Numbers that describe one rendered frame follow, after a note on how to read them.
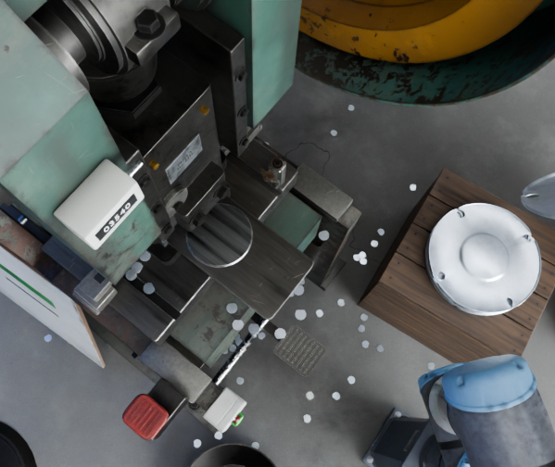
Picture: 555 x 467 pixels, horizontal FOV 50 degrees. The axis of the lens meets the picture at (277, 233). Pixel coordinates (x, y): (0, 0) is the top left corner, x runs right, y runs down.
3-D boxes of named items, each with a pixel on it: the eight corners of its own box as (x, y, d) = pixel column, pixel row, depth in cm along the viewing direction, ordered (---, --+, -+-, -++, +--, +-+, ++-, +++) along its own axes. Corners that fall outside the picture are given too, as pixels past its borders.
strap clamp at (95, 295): (156, 248, 117) (146, 233, 107) (97, 315, 112) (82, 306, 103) (133, 231, 118) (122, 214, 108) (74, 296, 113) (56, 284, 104)
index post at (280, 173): (285, 180, 122) (288, 161, 113) (276, 191, 121) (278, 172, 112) (275, 172, 122) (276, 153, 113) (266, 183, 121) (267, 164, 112)
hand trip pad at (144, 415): (177, 415, 110) (170, 415, 102) (155, 442, 108) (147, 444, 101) (148, 391, 111) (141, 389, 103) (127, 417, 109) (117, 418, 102)
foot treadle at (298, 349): (325, 351, 171) (327, 349, 166) (304, 379, 168) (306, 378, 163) (170, 230, 180) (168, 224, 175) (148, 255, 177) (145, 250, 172)
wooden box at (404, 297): (521, 271, 191) (576, 240, 158) (470, 372, 181) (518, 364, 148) (412, 208, 196) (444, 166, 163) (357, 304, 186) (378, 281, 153)
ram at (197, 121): (244, 183, 101) (238, 95, 73) (186, 250, 98) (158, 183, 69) (167, 127, 104) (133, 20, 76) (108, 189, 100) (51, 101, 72)
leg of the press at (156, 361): (240, 401, 177) (224, 390, 90) (216, 433, 174) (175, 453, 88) (18, 220, 191) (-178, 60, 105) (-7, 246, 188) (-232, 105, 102)
